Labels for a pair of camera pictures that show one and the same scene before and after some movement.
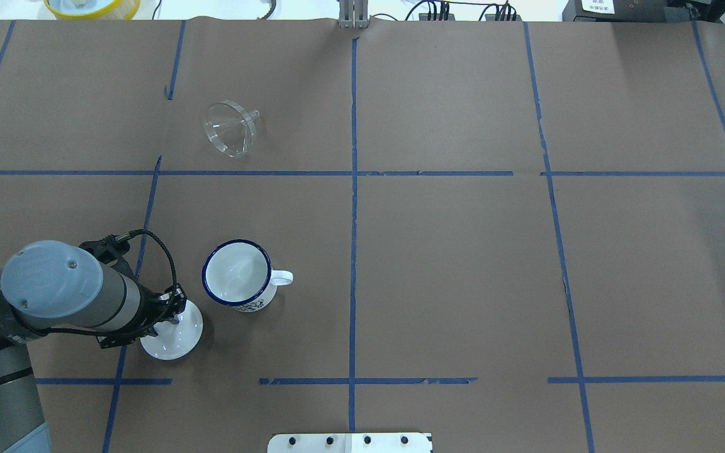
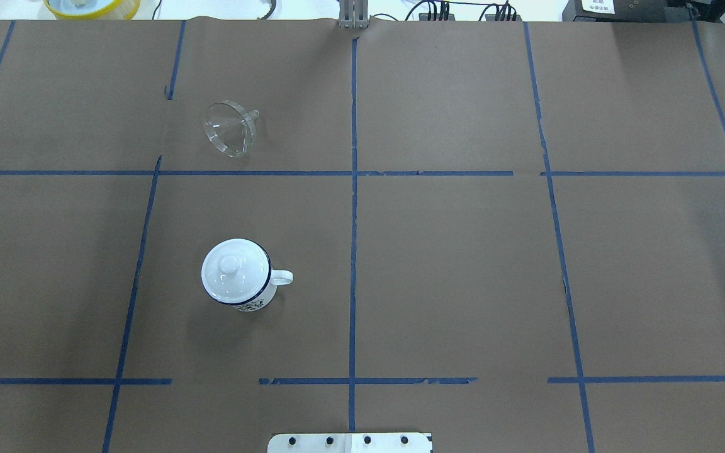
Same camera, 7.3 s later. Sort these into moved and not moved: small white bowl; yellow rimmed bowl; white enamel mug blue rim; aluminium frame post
Moved: small white bowl
Not moved: white enamel mug blue rim; aluminium frame post; yellow rimmed bowl
